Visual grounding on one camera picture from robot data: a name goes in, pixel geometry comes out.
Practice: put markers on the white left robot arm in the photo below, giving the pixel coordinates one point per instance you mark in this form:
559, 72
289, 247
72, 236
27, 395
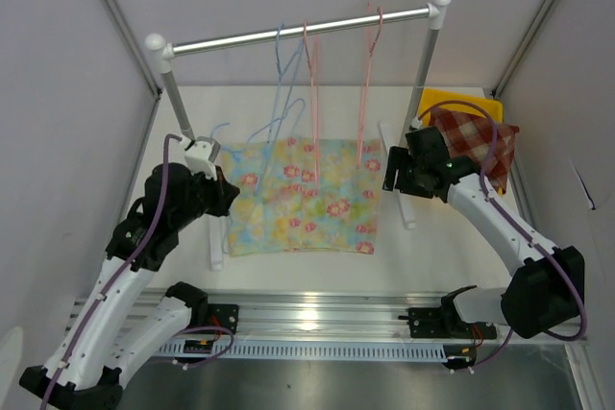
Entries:
94, 363

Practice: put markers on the pink wire hanger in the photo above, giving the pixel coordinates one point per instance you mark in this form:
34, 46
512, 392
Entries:
371, 41
312, 56

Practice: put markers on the blue wire hanger behind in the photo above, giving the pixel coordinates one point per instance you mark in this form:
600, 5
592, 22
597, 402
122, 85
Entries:
280, 107

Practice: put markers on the floral pastel skirt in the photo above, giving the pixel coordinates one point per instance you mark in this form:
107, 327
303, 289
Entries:
297, 196

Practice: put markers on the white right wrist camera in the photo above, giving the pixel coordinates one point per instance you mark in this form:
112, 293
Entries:
418, 123

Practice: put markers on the silver white clothes rack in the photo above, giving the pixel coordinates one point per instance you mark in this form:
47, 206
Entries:
163, 51

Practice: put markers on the red plaid skirt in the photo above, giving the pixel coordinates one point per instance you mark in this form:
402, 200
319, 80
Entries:
471, 135

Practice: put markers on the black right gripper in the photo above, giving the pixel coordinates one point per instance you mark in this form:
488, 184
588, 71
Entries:
399, 158

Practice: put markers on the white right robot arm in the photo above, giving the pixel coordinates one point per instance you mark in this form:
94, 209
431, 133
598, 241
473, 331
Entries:
547, 282

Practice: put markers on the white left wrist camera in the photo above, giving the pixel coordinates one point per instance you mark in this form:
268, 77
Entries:
200, 155

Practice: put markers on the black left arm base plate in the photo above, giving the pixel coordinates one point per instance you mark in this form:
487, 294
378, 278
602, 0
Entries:
217, 314

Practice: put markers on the white slotted cable duct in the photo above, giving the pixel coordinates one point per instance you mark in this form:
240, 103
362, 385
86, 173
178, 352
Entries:
306, 350

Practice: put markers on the blue wire hanger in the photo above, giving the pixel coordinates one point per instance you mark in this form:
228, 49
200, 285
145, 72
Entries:
280, 107
237, 155

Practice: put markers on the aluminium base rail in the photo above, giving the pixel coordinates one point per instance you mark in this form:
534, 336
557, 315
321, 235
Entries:
322, 316

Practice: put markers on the pink wire hanger right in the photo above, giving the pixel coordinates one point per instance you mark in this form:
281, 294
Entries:
371, 41

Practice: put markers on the pink wire hanger middle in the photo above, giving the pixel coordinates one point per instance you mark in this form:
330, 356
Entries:
312, 56

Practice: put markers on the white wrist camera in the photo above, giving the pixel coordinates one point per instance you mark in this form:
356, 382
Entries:
200, 155
418, 123

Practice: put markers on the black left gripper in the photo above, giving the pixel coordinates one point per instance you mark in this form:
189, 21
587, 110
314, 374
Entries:
225, 192

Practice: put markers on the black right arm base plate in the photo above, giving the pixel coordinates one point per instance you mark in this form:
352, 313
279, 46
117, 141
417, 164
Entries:
443, 323

